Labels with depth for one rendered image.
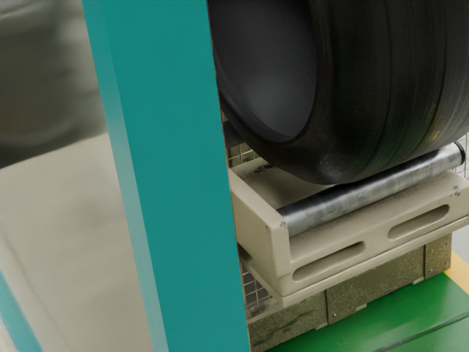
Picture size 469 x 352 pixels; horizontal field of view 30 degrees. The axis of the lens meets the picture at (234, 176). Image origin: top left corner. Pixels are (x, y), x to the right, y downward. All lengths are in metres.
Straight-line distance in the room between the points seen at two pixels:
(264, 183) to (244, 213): 0.29
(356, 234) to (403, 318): 1.16
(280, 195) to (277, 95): 0.17
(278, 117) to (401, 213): 0.29
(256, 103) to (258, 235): 0.34
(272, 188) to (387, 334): 0.97
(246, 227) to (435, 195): 0.31
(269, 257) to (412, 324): 1.25
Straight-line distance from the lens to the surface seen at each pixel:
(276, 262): 1.22
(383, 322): 2.45
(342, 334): 2.41
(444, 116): 1.19
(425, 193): 1.39
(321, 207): 1.28
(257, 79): 1.53
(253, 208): 1.23
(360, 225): 1.32
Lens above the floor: 1.64
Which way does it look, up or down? 32 degrees down
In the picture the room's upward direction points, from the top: 7 degrees counter-clockwise
